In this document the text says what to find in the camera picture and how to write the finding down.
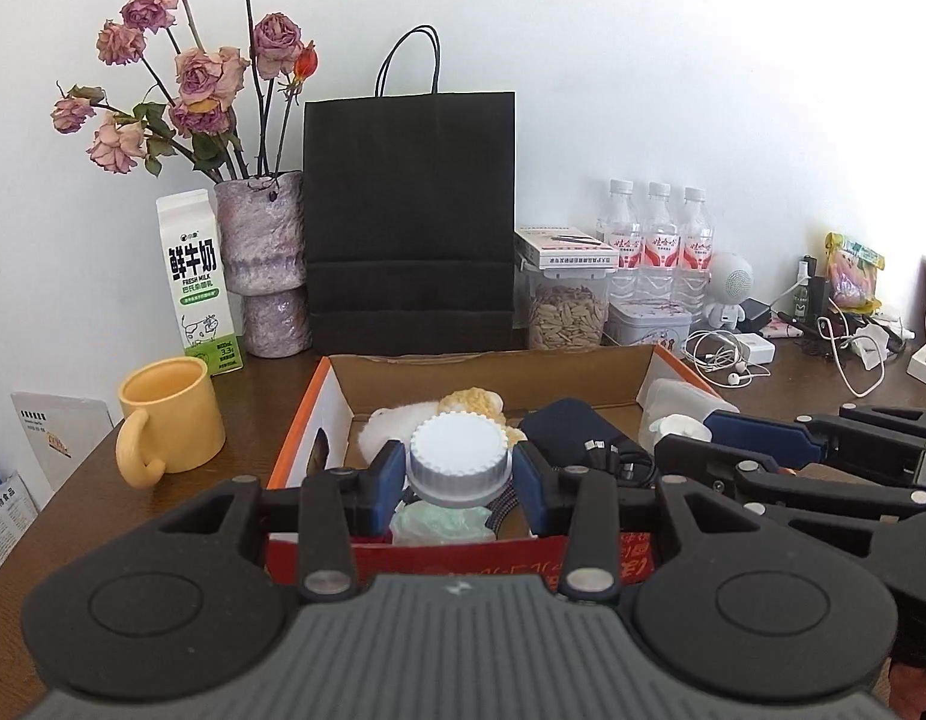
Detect navy blue zip pouch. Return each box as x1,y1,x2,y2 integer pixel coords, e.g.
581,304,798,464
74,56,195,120
520,398,657,488

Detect large ridged white cap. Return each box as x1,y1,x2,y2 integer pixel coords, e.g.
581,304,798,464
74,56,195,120
406,413,511,509

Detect water bottle middle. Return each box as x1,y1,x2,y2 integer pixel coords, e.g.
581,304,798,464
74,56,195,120
637,182,681,302

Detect white charging cable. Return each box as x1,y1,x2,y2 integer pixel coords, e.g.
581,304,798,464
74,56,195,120
768,276,926,400

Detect decorated metal tin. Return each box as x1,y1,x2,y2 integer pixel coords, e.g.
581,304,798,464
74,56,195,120
604,299,692,351

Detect yellow white plush toy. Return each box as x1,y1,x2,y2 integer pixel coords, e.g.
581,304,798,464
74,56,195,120
356,385,528,467

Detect black usb cable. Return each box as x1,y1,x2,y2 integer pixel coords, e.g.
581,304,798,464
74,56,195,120
585,437,657,485

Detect purple textured vase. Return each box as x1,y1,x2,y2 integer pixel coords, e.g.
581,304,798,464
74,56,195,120
215,171,311,359

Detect yellow ceramic mug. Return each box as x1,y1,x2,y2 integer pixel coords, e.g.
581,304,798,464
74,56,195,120
115,356,225,489

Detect yellow snack bag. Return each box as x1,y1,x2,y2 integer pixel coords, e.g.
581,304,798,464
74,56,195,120
824,232,886,314

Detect braided black cable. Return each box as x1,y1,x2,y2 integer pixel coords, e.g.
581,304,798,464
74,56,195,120
480,489,525,542

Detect white green milk carton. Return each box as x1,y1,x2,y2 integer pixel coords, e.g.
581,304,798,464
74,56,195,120
155,188,243,376

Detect green white mesh bundle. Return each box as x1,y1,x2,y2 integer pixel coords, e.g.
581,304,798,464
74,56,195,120
389,500,495,546

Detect clear snack storage container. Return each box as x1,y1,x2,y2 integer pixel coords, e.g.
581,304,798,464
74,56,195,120
520,260,609,351

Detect white charger adapter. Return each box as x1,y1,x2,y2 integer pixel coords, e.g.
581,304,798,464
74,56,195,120
733,333,777,366

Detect black power adapter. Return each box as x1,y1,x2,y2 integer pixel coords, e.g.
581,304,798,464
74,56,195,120
738,298,772,333

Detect white earphones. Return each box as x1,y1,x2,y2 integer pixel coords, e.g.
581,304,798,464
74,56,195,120
681,330,772,390

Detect water bottle left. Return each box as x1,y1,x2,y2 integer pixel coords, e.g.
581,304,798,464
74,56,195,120
596,179,643,301

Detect red orange cardboard box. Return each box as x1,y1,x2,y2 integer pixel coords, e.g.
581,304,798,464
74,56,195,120
268,346,730,587

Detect white box on container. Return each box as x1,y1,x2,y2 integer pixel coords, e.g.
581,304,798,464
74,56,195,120
515,226,619,270

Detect cotton swab plastic box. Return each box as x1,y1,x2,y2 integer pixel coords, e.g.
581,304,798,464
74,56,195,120
637,379,738,455

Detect white robot speaker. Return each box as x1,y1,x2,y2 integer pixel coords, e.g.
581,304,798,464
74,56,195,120
702,252,754,330

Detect water bottle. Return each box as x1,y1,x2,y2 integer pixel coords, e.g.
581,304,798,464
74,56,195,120
596,179,643,301
637,182,681,302
673,187,715,319

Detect water bottle right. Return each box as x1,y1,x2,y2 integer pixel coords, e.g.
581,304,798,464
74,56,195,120
673,187,715,319

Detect black paper shopping bag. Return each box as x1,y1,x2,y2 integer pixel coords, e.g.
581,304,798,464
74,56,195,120
302,71,517,356

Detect dried pink roses bouquet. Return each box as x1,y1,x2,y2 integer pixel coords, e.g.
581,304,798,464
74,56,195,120
51,0,319,184

